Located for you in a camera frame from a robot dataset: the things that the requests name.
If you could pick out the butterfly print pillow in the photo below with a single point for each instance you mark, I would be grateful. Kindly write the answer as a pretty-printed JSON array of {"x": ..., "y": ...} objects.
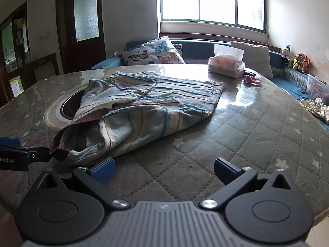
[{"x": 154, "y": 52}]

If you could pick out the light blue blanket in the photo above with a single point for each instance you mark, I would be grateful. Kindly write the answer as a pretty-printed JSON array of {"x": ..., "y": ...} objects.
[{"x": 106, "y": 63}]

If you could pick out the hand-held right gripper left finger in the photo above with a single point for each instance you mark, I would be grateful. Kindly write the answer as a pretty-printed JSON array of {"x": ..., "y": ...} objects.
[{"x": 102, "y": 171}]

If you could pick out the dark wooden display cabinet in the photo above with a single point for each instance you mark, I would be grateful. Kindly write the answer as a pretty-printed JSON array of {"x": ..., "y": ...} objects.
[{"x": 14, "y": 49}]

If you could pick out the striped blue beige clothes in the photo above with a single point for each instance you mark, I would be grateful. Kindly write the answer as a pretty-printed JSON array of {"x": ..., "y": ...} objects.
[{"x": 154, "y": 100}]

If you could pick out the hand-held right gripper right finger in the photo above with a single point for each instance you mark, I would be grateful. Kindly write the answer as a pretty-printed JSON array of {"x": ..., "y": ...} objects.
[{"x": 225, "y": 169}]

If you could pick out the pale yellow crumpled cloth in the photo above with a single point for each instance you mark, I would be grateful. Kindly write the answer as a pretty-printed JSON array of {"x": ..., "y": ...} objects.
[{"x": 317, "y": 108}]

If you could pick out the brown bear plush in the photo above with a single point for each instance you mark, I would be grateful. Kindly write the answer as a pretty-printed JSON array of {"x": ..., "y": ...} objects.
[{"x": 297, "y": 61}]

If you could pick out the clear plastic storage box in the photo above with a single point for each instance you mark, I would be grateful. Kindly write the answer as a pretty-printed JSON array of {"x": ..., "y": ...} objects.
[{"x": 317, "y": 86}]

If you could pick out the grey square pillow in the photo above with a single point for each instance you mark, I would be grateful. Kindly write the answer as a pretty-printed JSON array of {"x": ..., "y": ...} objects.
[{"x": 257, "y": 56}]

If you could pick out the small pink cloth toy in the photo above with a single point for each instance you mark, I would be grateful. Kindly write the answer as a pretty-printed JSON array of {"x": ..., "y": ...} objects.
[{"x": 252, "y": 79}]

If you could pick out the black white cow plush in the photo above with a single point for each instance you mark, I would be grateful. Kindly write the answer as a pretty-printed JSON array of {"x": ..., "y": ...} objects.
[{"x": 286, "y": 52}]

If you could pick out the blue bench sofa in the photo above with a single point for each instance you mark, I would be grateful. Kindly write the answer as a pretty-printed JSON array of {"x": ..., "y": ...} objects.
[{"x": 290, "y": 82}]

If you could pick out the round built-in table burner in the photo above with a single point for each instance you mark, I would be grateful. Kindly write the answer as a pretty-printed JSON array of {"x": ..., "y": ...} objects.
[{"x": 65, "y": 109}]

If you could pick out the dark door with frosted glass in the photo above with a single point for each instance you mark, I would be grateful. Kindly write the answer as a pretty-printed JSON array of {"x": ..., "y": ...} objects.
[{"x": 82, "y": 25}]

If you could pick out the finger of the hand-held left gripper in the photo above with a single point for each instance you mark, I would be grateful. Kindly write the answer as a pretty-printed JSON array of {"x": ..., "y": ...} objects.
[{"x": 10, "y": 142}]

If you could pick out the white tissue box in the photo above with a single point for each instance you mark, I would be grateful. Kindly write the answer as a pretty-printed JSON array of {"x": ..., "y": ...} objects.
[{"x": 226, "y": 65}]

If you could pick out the green framed window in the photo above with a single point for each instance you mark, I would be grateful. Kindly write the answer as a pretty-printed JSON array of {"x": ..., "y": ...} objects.
[{"x": 210, "y": 1}]

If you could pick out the low wooden sideboard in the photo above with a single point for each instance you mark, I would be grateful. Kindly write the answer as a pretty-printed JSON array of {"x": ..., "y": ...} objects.
[{"x": 43, "y": 67}]

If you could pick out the small black remote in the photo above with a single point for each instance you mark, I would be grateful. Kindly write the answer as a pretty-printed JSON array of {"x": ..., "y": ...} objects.
[{"x": 248, "y": 72}]

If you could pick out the yellow framed board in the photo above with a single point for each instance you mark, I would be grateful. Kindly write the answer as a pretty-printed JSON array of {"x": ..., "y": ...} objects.
[{"x": 16, "y": 85}]

